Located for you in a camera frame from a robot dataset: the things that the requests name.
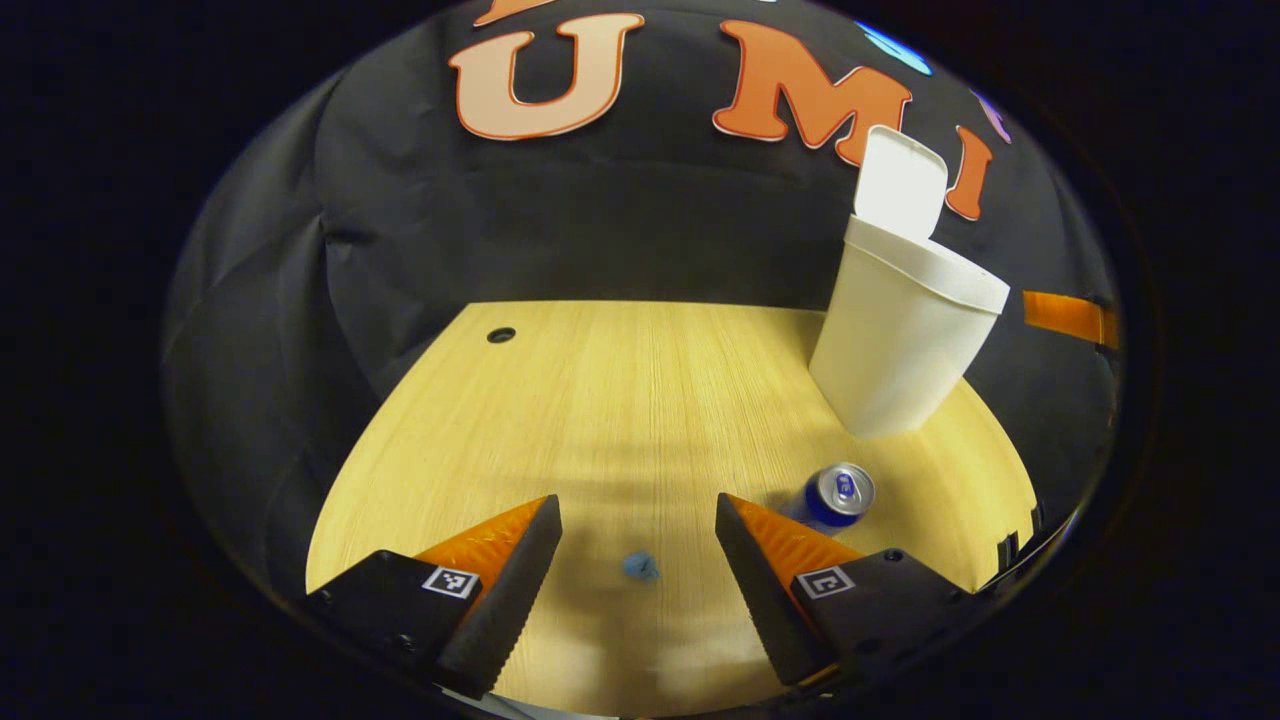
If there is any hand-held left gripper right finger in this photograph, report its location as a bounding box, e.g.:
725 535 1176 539
714 492 979 691

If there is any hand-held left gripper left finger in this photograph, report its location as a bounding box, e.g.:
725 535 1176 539
303 494 564 700

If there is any blue pop can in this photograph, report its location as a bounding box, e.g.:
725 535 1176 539
790 461 877 533

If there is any white desktop garbage bin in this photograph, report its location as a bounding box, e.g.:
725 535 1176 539
808 125 1011 439

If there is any wooden desktop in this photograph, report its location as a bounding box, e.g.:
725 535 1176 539
305 300 1039 717

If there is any black backdrop cloth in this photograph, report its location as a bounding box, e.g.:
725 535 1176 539
162 0 1126 601

